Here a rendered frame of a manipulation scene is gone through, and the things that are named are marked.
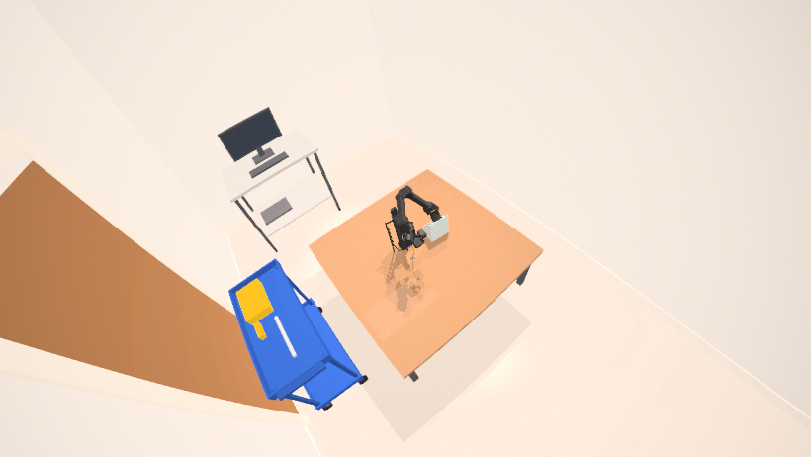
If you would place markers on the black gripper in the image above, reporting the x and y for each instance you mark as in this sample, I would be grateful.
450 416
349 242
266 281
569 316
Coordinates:
421 234

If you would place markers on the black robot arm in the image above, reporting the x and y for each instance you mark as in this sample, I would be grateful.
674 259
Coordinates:
403 221

